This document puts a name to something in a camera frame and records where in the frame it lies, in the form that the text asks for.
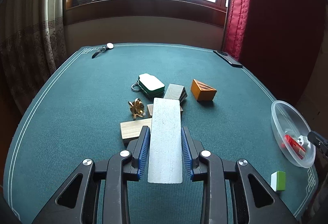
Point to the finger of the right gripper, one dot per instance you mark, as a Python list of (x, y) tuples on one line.
[(319, 142)]

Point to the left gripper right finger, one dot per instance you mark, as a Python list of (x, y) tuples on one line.
[(252, 198)]

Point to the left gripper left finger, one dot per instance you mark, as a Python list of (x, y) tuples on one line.
[(76, 200)]

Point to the white green mahjong tile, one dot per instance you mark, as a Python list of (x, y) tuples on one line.
[(278, 181)]

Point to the white rectangular foam block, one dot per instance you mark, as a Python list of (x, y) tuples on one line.
[(165, 156)]

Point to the gold metal ornament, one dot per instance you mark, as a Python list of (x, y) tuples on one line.
[(137, 108)]

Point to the small brown wooden block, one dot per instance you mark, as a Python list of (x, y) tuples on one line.
[(150, 110)]

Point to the white striped wedge block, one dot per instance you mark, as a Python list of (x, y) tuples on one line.
[(175, 91)]

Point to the green jar-shaped keychain pouch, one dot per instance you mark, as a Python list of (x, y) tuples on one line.
[(151, 85)]

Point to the red object in bowl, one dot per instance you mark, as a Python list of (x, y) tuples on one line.
[(298, 149)]

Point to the clear plastic bowl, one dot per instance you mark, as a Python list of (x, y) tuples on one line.
[(286, 120)]

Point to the light wooden rectangular block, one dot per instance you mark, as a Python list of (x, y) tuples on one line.
[(131, 129)]

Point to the orange striped wedge block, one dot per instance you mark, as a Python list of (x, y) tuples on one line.
[(202, 91)]

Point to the black remote control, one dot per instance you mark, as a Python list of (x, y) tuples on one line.
[(230, 60)]

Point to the red quilted curtain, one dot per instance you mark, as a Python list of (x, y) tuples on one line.
[(235, 26)]

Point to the beige patterned curtain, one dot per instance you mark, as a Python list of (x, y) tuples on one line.
[(33, 45)]

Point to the wristwatch with black strap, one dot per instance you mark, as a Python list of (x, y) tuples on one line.
[(104, 48)]

